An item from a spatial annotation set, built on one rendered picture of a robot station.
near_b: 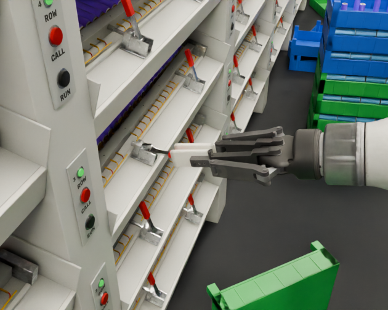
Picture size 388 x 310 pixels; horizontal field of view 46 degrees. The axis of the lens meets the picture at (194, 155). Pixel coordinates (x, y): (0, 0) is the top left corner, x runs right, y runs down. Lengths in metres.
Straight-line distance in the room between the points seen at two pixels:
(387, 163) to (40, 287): 0.46
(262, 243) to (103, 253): 0.81
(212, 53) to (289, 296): 0.59
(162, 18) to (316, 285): 0.68
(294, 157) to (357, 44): 0.99
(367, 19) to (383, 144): 0.98
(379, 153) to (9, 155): 0.45
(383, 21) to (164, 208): 0.96
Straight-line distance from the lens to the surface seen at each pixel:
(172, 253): 1.14
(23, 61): 0.42
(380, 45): 1.63
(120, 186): 0.73
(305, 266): 1.09
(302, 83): 2.28
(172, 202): 0.99
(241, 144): 0.72
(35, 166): 0.48
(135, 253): 0.88
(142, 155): 0.77
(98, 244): 0.63
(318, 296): 1.17
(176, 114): 0.90
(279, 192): 1.57
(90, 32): 0.66
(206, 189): 1.31
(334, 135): 0.65
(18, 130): 0.47
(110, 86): 0.60
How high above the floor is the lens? 1.01
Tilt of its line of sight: 36 degrees down
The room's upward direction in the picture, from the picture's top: straight up
